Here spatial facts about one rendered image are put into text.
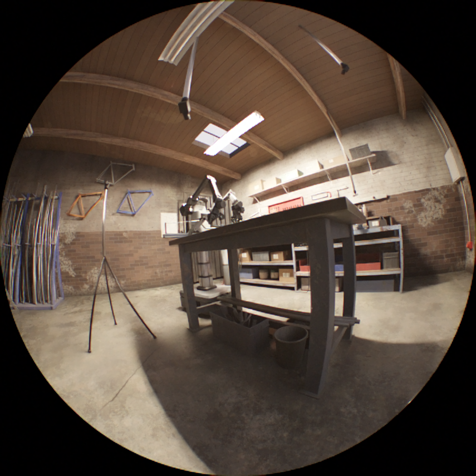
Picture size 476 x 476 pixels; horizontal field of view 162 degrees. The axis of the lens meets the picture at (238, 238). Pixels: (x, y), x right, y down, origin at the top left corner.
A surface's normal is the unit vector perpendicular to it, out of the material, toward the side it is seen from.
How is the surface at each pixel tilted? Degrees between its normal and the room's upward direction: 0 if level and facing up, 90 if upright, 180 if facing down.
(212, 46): 174
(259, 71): 174
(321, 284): 90
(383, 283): 90
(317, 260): 90
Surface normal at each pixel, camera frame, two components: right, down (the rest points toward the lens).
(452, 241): -0.75, 0.03
